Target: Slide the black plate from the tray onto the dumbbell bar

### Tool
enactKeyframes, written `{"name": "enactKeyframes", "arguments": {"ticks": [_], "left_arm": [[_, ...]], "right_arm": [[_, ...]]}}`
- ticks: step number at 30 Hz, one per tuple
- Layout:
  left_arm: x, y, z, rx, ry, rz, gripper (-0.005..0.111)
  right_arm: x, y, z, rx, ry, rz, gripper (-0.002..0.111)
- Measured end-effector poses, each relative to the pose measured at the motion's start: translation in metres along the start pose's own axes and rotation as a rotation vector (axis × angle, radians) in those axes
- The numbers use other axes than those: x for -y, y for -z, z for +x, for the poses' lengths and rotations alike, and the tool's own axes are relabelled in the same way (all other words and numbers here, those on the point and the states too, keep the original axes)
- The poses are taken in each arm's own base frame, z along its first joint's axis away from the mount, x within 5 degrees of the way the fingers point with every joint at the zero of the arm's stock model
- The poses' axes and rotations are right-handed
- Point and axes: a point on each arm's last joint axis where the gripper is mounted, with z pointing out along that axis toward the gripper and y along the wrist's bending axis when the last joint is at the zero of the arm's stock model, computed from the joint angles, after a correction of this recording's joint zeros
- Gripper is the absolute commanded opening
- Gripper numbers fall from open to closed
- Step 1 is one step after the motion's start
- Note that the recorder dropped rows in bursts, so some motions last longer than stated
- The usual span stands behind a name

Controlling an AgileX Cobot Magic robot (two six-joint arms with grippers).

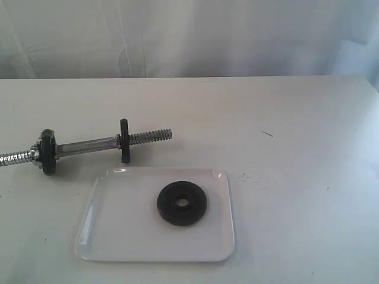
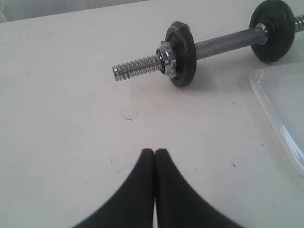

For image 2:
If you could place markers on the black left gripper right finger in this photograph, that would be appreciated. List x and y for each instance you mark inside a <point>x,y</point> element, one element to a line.
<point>178,205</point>

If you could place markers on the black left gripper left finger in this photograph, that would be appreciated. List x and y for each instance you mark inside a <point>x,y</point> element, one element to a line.
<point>132,205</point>

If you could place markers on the chrome threaded dumbbell bar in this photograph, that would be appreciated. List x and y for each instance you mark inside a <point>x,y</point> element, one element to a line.
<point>204,49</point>

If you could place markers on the chrome spinlock collar nut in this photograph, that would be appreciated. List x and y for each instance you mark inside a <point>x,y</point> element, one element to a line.
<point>167,59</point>

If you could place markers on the white plastic tray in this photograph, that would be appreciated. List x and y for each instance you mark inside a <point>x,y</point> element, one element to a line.
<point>280,92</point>

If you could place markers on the black left weight plate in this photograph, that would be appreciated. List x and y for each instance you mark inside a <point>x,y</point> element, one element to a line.
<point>182,43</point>

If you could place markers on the black weight plate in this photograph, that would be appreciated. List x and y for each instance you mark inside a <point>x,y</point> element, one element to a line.
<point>182,43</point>
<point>278,18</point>

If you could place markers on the black right weight plate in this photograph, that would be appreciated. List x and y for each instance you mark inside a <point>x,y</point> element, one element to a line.
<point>278,18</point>

